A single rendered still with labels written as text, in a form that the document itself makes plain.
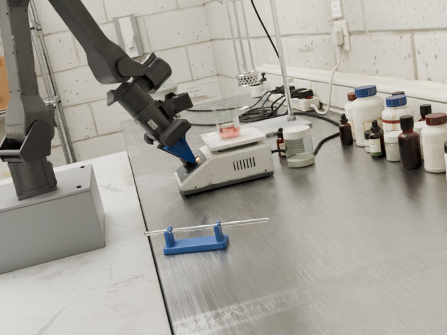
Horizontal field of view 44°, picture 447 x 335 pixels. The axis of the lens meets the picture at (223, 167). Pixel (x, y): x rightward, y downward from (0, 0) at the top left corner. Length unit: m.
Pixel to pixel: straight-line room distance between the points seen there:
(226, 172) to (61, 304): 0.48
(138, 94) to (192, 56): 2.53
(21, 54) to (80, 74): 2.60
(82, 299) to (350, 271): 0.36
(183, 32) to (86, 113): 0.80
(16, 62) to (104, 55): 0.17
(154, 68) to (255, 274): 0.55
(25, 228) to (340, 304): 0.54
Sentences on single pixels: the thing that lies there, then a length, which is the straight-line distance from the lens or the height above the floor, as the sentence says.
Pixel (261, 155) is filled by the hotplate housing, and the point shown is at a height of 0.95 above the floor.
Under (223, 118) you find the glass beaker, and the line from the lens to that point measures 1.15.
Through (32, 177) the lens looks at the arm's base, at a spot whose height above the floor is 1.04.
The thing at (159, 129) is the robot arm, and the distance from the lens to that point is 1.12.
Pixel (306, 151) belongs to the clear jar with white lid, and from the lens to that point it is 1.18.
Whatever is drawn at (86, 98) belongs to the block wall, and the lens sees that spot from 3.59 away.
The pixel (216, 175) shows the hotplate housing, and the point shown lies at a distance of 1.13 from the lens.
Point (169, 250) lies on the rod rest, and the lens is 0.87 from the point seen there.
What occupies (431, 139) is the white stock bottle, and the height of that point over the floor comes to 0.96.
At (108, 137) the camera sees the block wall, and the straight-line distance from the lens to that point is 3.62.
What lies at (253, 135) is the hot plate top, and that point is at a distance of 1.16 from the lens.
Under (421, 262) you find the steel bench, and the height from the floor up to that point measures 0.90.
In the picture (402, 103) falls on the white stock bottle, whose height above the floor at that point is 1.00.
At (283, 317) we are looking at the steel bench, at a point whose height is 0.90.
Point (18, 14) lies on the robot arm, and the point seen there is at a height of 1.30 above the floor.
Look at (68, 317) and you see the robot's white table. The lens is 0.77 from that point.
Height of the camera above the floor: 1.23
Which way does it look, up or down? 15 degrees down
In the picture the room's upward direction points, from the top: 11 degrees counter-clockwise
